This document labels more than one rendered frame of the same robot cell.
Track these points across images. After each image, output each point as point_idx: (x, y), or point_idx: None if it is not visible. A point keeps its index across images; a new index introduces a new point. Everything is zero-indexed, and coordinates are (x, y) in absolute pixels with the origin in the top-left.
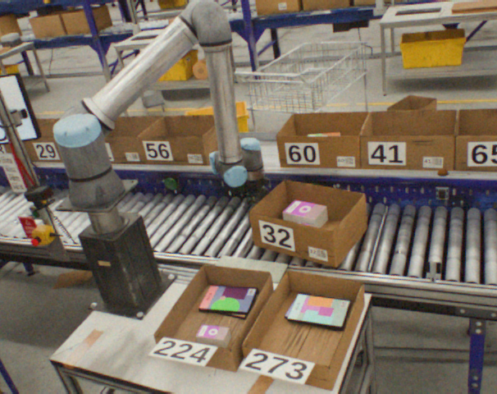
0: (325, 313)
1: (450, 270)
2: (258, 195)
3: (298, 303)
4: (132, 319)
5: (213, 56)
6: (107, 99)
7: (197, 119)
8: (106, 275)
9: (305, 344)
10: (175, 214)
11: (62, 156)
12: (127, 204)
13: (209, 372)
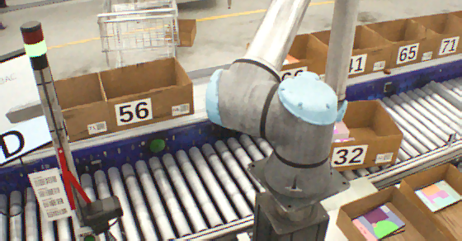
0: (444, 195)
1: (445, 136)
2: None
3: (422, 198)
4: None
5: None
6: (279, 54)
7: (141, 67)
8: None
9: (458, 222)
10: (195, 176)
11: (309, 139)
12: (120, 186)
13: None
